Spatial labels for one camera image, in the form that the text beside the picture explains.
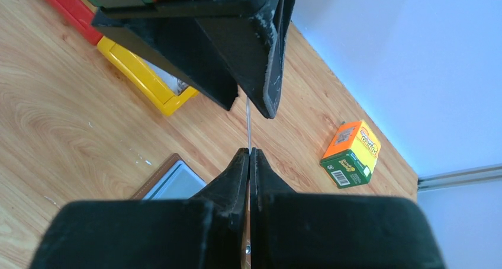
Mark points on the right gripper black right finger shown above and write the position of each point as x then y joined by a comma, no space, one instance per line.
305,230

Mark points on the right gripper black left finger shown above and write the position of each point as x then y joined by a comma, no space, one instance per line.
206,230

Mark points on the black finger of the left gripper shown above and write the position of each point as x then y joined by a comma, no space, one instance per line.
252,45
178,46

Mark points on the brown leather card holder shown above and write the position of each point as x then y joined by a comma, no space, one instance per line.
174,179

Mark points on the white cards in yellow bin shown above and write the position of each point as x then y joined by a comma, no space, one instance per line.
176,85

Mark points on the yellow plastic bin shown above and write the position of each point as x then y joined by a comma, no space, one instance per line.
144,78

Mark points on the orange green carton box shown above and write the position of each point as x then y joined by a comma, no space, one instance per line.
352,155

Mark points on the red plastic bin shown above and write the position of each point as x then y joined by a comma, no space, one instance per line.
80,16

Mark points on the aluminium frame rail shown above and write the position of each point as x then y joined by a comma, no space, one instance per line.
460,178

